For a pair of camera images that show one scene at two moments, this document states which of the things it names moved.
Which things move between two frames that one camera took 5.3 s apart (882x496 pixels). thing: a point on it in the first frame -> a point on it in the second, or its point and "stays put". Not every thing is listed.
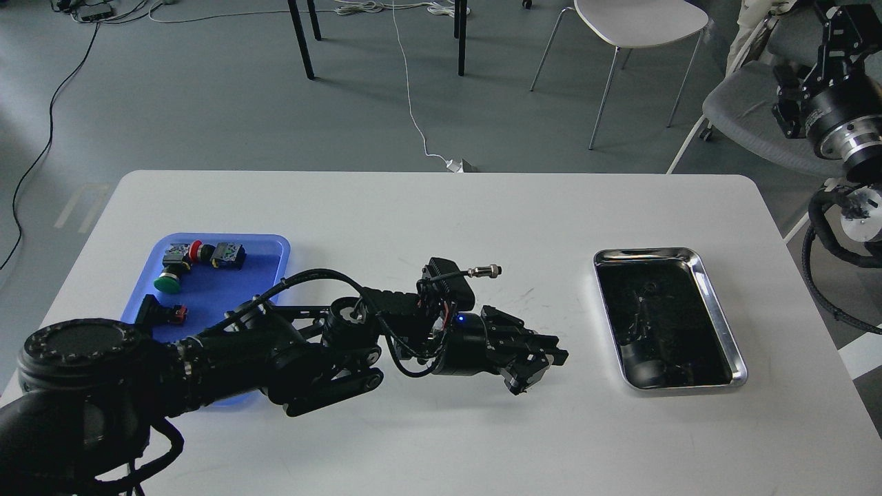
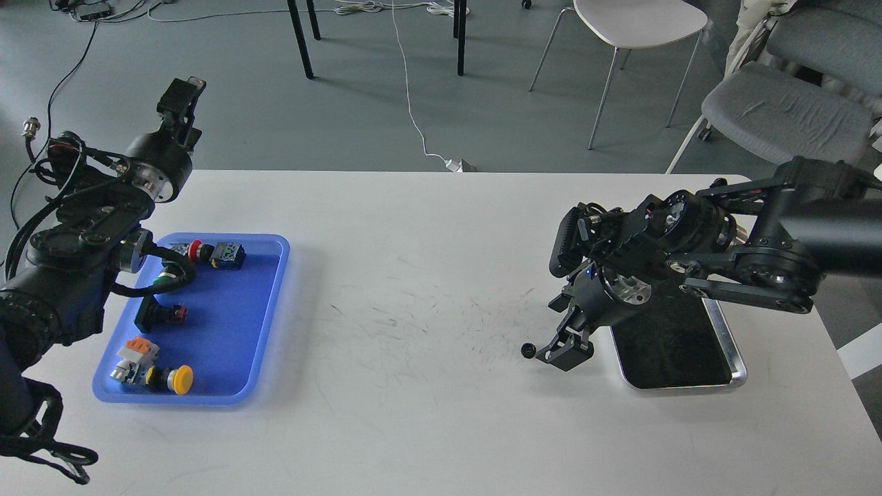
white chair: (631, 23) stays put
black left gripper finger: (508, 325) -> (176, 107)
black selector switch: (153, 312) stays put
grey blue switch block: (224, 255) stays put
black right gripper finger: (851, 32) -> (571, 344)
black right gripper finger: (788, 109) -> (561, 302)
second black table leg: (462, 36) stays put
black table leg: (301, 38) stays put
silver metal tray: (668, 329) stays put
